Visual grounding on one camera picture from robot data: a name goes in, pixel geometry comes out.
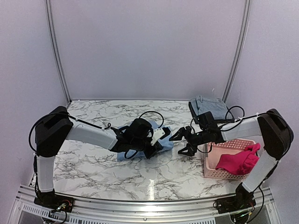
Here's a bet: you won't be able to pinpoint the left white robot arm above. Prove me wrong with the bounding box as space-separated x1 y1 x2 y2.
29 106 170 208

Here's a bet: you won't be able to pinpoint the magenta red garment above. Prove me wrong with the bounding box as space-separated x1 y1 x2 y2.
215 143 261 175

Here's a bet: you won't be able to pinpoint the aluminium frame post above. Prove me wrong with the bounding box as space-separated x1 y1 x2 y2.
45 0 72 105
222 0 252 103

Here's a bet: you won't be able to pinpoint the light blue shirt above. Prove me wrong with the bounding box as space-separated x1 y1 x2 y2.
117 120 174 161

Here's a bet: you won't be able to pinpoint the folded blue jeans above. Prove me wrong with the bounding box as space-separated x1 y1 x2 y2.
188 95 228 120

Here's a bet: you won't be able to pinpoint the aluminium table front rail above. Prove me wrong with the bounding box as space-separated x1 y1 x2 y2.
7 185 282 224

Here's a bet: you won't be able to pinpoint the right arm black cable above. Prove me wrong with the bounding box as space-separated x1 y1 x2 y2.
190 106 246 154

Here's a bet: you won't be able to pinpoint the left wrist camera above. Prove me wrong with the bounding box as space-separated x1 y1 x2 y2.
150 127 171 146

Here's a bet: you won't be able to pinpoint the right aluminium frame post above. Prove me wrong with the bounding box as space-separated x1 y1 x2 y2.
222 0 252 103

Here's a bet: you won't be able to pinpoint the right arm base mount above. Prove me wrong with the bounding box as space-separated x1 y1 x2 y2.
213 196 256 214

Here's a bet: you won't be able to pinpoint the pink plastic laundry basket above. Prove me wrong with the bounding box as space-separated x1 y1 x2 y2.
204 139 261 180

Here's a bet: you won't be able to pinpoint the left aluminium frame post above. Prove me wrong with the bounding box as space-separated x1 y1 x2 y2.
45 0 72 105

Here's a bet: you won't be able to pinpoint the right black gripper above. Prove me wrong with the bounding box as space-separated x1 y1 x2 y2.
169 127 209 156

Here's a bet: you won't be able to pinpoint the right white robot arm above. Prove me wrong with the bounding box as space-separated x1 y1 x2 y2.
170 109 294 209

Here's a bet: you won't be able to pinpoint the black tray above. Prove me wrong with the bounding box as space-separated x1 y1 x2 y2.
188 101 235 123

